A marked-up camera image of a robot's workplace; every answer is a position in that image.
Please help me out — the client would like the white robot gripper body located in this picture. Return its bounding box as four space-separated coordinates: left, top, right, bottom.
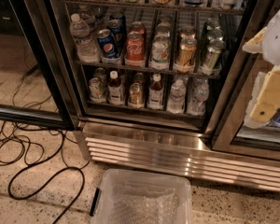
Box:
262 9 280 65

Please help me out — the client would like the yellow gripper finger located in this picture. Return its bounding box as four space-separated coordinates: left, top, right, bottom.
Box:
243 27 267 54
249 66 280 123

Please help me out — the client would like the green silver soda can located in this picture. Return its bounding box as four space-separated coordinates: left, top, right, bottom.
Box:
202 39 225 75

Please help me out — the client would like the closed right glass fridge door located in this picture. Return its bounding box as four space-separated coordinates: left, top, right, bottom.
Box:
212 3 280 162

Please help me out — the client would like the orange gold soda can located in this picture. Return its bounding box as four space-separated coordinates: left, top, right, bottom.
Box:
177 37 197 67

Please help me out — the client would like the white green soda can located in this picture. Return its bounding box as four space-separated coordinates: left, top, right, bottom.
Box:
150 36 170 63

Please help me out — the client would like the stainless steel beverage fridge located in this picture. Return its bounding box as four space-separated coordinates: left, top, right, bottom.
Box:
49 0 280 191

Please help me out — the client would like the red coca cola can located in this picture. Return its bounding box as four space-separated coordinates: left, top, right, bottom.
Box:
129 21 147 38
126 32 145 62

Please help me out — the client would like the red coca cola can behind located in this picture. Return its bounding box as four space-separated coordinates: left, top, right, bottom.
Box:
129 21 147 38

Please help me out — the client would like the gold can bottom shelf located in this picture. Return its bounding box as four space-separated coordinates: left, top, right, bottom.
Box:
128 83 144 108

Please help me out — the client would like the blue pepsi can behind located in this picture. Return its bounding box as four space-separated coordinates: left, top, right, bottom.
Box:
107 20 125 52

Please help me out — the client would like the blue pepsi can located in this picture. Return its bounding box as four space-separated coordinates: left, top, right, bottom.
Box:
97 29 119 59
107 20 125 52

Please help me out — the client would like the blue pepsi can front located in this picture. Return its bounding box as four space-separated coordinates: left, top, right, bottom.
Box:
97 29 119 59

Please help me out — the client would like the green can bottom shelf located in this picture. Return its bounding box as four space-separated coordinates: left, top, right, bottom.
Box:
89 77 106 103

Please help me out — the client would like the clear water bottle middle shelf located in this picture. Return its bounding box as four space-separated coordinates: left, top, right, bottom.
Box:
70 13 99 63

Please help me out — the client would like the open glass fridge door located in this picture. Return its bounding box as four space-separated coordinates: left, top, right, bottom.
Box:
0 0 77 130

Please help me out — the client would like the water bottle bottom right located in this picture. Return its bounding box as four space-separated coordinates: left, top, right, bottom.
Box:
187 83 209 116

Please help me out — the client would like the water bottle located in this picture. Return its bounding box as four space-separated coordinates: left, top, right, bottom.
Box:
187 83 209 116
167 79 187 114

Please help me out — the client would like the water bottle bottom left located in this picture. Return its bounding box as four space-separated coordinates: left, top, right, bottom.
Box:
167 79 187 114

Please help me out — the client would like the brown tea bottle right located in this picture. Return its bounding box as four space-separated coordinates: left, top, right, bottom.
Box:
147 73 163 110

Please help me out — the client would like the brown tea bottle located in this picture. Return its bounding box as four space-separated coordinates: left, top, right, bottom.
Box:
108 71 124 105
147 73 163 110

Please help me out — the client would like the brown tea bottle left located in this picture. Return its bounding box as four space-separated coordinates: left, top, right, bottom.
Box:
108 71 124 105

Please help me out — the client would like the bubble wrap sheet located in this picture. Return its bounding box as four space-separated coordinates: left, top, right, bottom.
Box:
109 185 178 224

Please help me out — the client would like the clear plastic storage bin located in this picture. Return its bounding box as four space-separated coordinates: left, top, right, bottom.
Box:
90 169 193 224

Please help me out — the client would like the black cable on floor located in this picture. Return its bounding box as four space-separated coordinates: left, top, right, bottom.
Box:
0 63 91 224

